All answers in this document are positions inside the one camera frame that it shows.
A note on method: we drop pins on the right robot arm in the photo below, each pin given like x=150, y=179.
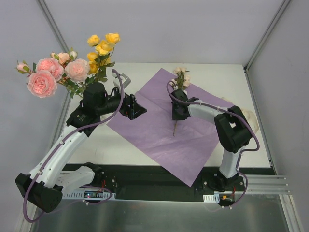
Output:
x=232, y=128

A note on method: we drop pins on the right aluminium frame post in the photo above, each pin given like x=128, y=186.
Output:
x=266, y=35

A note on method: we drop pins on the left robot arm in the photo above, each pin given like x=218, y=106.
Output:
x=43, y=186

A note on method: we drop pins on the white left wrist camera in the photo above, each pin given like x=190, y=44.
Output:
x=124, y=79

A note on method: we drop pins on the aluminium frame post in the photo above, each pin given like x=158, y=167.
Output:
x=53, y=25
x=266, y=35

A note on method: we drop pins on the pink and purple wrapping paper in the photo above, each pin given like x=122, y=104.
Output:
x=181, y=148

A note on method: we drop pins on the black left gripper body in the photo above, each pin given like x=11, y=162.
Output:
x=131, y=106

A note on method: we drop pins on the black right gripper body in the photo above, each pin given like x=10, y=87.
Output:
x=178, y=111

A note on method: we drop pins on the left aluminium frame post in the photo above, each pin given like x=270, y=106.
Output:
x=53, y=25

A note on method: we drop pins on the peach flower bunch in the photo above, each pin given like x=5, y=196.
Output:
x=179, y=84

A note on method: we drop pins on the pink flower stem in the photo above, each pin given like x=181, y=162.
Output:
x=45, y=76

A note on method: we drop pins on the yellow flower bunch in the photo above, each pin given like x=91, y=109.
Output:
x=100, y=59

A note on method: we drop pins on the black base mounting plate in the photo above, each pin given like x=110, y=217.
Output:
x=152, y=183

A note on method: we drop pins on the cream ribbon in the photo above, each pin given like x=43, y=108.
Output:
x=251, y=119

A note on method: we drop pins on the aluminium front rail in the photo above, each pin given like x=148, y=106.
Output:
x=268, y=184

